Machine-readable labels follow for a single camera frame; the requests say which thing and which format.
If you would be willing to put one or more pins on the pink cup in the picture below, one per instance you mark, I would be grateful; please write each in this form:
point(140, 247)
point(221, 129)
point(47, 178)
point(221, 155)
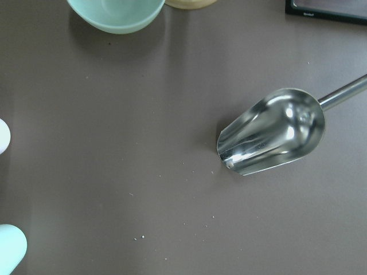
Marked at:
point(5, 136)

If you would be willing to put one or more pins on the metal scoop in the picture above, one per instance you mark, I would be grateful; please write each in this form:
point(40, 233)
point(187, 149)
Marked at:
point(281, 128)

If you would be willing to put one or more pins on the wooden stand base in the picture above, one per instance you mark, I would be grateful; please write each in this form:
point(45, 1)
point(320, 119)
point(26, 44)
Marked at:
point(189, 4)

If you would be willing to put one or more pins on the green bowl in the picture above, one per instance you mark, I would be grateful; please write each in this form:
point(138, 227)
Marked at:
point(117, 17)

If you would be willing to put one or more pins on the green cup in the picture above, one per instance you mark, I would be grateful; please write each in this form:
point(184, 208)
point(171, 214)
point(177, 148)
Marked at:
point(13, 247)

